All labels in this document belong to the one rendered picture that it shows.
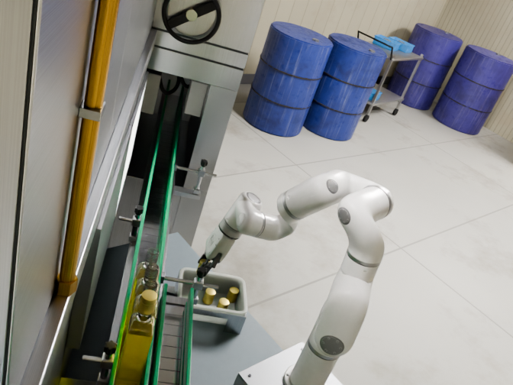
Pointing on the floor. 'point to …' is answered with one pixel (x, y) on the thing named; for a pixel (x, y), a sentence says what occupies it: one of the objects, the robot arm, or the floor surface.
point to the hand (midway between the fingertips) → (204, 264)
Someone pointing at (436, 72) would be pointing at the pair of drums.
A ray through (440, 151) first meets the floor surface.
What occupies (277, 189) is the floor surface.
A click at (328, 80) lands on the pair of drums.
